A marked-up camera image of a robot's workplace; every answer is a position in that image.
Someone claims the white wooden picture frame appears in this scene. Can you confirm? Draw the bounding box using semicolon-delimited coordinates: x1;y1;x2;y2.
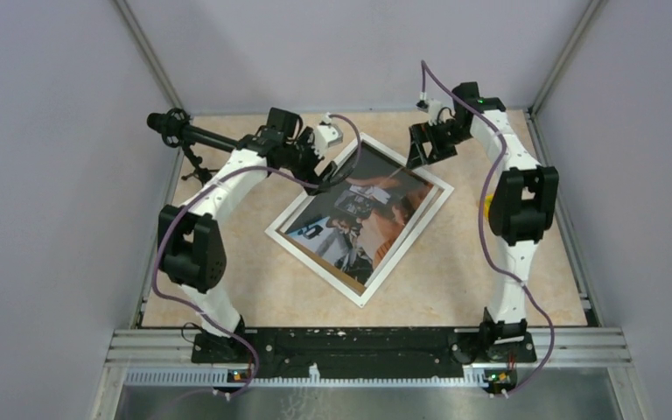
266;134;454;307

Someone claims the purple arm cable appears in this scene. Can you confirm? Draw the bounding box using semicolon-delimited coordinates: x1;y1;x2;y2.
151;113;363;401
419;59;557;399

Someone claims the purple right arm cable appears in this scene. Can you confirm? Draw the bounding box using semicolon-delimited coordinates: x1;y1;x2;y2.
419;59;557;399

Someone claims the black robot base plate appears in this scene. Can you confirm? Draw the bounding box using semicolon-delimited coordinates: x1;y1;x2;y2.
191;327;537;380

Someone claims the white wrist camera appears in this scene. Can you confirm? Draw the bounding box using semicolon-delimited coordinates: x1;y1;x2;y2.
416;99;449;126
312;113;343;158

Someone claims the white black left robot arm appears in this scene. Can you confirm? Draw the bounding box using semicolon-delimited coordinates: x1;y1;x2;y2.
146;108;343;362

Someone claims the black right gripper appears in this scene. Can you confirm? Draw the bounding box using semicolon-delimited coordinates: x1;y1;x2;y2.
405;120;473;172

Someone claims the aluminium front rail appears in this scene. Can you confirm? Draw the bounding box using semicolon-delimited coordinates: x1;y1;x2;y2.
92;327;651;419

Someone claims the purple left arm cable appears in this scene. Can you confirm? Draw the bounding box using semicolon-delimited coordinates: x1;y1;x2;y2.
151;113;363;401

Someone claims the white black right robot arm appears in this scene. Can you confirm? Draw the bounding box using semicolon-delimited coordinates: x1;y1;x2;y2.
406;82;559;361

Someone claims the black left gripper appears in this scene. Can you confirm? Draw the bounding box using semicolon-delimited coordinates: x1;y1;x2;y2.
283;127;337;195

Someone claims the black microphone orange tip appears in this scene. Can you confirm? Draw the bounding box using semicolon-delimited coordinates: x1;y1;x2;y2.
146;109;238;152

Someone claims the yellow green toy window block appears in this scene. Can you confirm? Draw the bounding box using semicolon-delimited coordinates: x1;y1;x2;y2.
482;194;494;221

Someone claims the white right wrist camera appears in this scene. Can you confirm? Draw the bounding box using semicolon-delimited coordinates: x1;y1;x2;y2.
416;99;449;126

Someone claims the black tripod microphone stand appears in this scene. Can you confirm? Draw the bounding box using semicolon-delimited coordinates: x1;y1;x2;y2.
180;145;218;186

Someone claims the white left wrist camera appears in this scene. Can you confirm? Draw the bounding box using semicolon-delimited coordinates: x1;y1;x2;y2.
312;113;343;158

